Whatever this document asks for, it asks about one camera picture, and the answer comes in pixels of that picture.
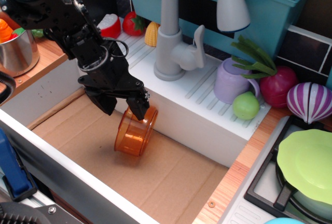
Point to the orange translucent plastic pot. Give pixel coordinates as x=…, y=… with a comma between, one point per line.
x=133, y=135

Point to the yellow toy corn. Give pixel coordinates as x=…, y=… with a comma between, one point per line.
x=151, y=34

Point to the red toy radish with leaves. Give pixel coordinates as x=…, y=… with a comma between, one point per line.
x=274, y=81

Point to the stainless steel pot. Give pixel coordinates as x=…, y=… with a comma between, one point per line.
x=20, y=54

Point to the black stove grate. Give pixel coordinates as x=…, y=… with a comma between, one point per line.
x=269, y=191

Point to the green bumpy toy gourd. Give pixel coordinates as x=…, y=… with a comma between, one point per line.
x=37, y=33

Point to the lilac plastic cup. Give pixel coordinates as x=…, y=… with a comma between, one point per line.
x=230, y=82

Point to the red toy strawberry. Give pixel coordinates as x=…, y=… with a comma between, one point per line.
x=133, y=24

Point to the blue clamp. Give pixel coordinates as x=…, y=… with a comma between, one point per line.
x=17, y=179

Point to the teal plastic bin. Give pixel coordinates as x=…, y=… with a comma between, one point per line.
x=270, y=20

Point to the light blue plastic bowl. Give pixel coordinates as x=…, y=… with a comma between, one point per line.
x=284, y=220

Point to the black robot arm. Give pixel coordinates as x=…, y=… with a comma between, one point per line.
x=67, y=22

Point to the red white toy apple half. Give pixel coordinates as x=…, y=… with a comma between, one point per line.
x=110, y=26

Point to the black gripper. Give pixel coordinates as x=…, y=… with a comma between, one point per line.
x=108, y=78

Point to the white toy sink unit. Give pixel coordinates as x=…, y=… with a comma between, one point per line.
x=188, y=113

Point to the orange toy carrot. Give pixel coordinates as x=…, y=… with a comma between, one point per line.
x=5, y=31

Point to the green toy pear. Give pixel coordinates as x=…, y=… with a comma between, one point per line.
x=246, y=106

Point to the purple white striped toy onion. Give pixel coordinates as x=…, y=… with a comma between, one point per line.
x=309, y=101

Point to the cardboard sheet in sink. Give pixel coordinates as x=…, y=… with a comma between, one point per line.
x=169, y=182

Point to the lime green plastic plate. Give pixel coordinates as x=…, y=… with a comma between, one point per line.
x=304, y=158

